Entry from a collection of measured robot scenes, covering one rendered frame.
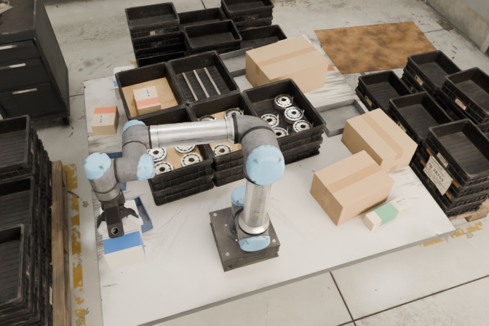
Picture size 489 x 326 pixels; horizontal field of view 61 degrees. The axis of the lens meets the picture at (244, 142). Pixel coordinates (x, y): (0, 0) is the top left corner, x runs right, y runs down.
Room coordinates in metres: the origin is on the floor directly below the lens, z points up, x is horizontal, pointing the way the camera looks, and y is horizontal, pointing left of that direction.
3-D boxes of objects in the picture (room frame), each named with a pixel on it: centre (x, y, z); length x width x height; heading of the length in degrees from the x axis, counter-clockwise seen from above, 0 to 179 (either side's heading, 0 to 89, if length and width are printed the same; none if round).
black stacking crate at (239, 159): (1.47, 0.08, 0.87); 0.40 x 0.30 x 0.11; 24
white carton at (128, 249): (0.74, 0.42, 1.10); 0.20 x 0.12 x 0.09; 18
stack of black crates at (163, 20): (3.02, 0.77, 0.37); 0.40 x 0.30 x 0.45; 108
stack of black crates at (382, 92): (2.42, -1.06, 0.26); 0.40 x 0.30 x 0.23; 18
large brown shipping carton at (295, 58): (2.07, -0.24, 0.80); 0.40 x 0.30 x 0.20; 118
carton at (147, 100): (1.67, 0.53, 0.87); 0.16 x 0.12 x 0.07; 20
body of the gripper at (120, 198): (0.77, 0.43, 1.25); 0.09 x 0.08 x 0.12; 18
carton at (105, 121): (1.66, 0.78, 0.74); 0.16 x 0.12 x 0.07; 6
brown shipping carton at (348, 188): (1.20, -0.51, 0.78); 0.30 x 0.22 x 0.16; 120
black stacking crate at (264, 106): (1.59, -0.19, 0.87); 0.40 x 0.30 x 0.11; 24
